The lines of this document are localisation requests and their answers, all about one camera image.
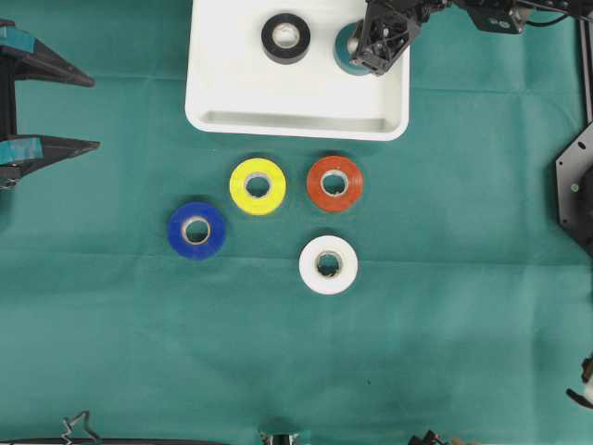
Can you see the blue tape roll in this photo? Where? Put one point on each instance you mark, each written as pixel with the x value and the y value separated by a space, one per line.
pixel 196 231

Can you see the white plastic case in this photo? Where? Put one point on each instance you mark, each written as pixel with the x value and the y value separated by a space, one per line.
pixel 233 87

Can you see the red tape roll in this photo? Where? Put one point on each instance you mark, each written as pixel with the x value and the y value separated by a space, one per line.
pixel 335 183

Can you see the white connector with cables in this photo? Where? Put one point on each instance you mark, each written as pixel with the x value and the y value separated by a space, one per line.
pixel 584 399

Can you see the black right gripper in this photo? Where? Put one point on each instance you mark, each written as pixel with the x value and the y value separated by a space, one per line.
pixel 386 31

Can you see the yellow tape roll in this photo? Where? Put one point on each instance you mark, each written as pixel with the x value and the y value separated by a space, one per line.
pixel 257 186

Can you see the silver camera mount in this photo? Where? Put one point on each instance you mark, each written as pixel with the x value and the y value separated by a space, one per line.
pixel 268 438

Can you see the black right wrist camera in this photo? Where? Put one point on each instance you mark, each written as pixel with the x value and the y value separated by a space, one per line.
pixel 499 19

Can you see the white tape roll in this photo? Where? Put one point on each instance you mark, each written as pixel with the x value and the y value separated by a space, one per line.
pixel 328 265

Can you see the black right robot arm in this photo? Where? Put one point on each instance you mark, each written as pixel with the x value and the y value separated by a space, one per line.
pixel 563 8

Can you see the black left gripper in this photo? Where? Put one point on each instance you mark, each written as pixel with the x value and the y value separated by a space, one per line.
pixel 24 57

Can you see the green tape roll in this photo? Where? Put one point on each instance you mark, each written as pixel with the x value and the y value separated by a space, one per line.
pixel 344 46

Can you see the black tape roll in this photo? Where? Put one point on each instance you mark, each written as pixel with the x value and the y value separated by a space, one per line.
pixel 285 38

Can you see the black aluminium frame rail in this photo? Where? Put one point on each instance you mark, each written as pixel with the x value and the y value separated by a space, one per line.
pixel 586 60

